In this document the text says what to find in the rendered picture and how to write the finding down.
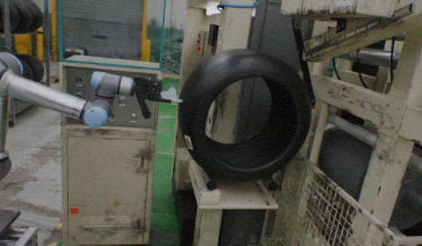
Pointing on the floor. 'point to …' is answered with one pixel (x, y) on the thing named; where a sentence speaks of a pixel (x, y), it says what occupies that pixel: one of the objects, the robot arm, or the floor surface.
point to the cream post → (224, 108)
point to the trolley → (24, 9)
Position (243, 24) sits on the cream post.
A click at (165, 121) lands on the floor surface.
